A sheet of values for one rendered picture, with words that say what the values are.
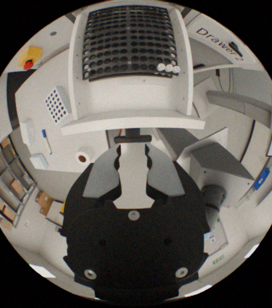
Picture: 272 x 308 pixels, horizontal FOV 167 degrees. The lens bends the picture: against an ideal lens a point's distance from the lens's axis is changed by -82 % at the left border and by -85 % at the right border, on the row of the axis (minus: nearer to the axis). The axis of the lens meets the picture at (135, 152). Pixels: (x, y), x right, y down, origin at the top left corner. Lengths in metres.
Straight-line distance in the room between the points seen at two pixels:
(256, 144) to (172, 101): 3.01
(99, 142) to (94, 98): 0.18
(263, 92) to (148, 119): 1.78
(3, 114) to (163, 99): 0.90
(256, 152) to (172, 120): 3.08
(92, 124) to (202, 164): 0.38
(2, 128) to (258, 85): 2.55
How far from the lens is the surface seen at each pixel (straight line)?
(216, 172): 0.40
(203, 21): 0.36
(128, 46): 0.20
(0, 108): 0.86
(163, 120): 0.16
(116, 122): 0.15
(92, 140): 0.38
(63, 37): 0.43
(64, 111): 0.37
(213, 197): 0.44
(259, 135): 3.12
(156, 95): 0.24
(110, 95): 0.24
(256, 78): 1.90
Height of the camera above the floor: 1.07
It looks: 57 degrees down
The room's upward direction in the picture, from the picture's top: 177 degrees clockwise
